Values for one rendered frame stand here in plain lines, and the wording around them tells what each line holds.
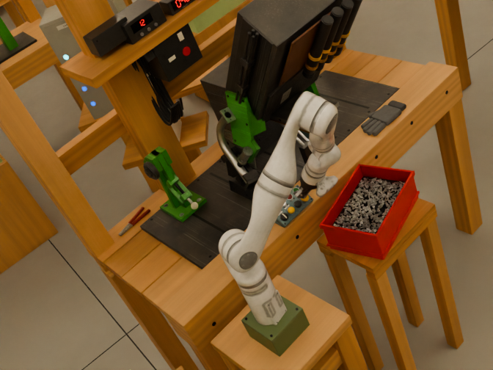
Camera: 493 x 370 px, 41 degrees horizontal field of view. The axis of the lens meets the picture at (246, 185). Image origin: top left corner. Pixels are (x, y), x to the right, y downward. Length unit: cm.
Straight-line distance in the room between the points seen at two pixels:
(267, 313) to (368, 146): 85
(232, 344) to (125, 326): 158
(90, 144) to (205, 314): 80
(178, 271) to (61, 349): 151
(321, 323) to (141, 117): 104
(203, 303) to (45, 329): 187
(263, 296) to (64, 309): 220
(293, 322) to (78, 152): 106
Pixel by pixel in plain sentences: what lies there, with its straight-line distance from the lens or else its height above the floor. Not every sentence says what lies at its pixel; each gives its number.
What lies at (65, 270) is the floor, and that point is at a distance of 420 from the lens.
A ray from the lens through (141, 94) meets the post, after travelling 251.
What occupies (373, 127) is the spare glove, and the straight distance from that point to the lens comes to 256.
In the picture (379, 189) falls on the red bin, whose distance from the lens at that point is 235.
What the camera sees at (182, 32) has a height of 148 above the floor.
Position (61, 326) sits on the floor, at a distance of 388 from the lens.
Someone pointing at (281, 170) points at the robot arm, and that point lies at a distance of 171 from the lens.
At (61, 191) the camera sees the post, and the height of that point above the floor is 121.
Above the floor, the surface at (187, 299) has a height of 90.
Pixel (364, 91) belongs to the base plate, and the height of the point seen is 90.
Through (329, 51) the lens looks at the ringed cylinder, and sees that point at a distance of 227.
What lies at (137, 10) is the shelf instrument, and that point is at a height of 162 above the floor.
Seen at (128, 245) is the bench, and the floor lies 88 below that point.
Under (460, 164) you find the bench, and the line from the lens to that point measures 304.
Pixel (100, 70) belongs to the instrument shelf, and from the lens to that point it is 229.
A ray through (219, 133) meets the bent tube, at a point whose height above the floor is 112.
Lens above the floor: 242
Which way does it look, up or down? 37 degrees down
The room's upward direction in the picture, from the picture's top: 24 degrees counter-clockwise
